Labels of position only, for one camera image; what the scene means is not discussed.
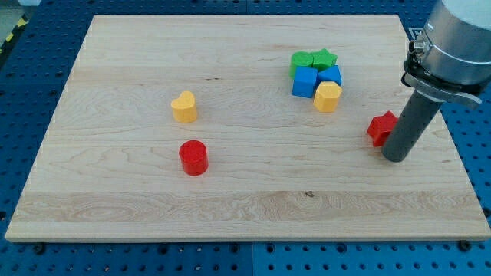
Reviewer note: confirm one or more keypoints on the blue triangle block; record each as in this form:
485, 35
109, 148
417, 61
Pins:
331, 74

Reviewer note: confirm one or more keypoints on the green star block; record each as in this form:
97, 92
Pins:
323, 59

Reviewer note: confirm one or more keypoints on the red cylinder block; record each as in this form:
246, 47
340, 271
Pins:
194, 157

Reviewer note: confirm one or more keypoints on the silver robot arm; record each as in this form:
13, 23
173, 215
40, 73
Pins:
448, 62

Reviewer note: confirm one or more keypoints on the yellow pentagon block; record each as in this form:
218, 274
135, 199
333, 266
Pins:
327, 96

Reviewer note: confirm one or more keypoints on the blue cube block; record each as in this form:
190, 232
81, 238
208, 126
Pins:
304, 82

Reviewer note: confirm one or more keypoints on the green cylinder block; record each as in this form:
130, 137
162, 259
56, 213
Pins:
299, 59

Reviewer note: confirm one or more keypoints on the yellow heart block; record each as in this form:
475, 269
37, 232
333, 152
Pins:
184, 107

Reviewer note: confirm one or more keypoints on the light wooden board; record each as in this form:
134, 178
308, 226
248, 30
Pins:
109, 170

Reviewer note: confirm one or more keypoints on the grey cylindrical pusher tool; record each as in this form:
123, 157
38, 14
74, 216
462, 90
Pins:
412, 122

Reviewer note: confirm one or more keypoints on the red star block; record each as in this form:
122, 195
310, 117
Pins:
381, 127

